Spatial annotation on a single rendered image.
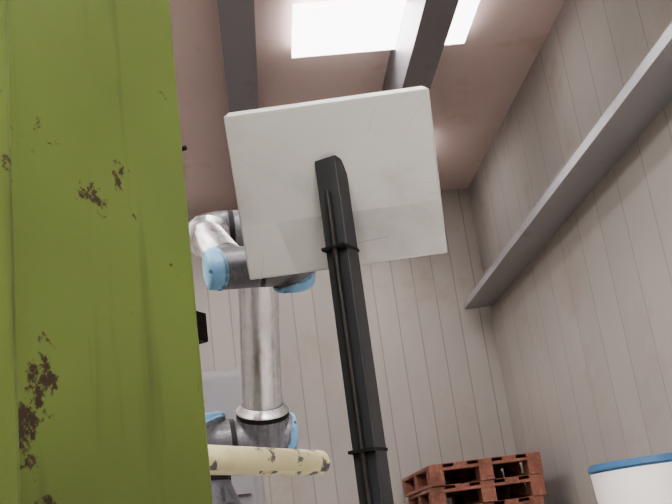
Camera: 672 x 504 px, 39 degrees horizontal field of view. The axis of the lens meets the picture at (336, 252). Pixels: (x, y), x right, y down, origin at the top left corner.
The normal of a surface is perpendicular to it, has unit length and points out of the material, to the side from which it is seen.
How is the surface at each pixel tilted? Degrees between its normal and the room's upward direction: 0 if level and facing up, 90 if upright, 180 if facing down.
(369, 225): 120
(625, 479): 94
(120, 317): 90
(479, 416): 90
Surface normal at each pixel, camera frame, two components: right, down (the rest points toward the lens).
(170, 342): 0.88, -0.25
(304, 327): 0.06, -0.30
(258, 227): 0.02, 0.22
